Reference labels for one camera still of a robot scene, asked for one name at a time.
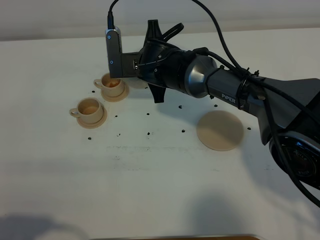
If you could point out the near beige teacup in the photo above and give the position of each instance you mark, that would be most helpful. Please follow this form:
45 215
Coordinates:
88 110

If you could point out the beige saucer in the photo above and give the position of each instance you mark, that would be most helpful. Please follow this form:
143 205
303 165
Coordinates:
102 120
118 98

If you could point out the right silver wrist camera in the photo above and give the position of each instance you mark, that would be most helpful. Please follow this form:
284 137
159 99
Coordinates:
120 65

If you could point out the round beige teapot coaster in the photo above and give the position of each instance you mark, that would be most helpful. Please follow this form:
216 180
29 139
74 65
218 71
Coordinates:
220 130

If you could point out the far beige teacup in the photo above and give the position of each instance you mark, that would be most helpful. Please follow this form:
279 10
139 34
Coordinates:
110 87

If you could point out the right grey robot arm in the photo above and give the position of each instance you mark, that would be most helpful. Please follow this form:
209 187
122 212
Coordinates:
288 112

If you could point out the beige teapot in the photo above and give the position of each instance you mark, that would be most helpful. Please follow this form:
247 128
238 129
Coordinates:
136 83

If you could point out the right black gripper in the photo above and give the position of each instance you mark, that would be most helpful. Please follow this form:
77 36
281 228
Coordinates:
162 64

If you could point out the beige teacup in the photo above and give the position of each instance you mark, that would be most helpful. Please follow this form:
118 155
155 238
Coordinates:
110 87
88 110

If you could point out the far beige saucer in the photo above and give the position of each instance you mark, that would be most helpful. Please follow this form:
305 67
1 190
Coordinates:
118 98

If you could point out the near beige saucer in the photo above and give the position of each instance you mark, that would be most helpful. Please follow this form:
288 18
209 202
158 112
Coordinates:
102 120

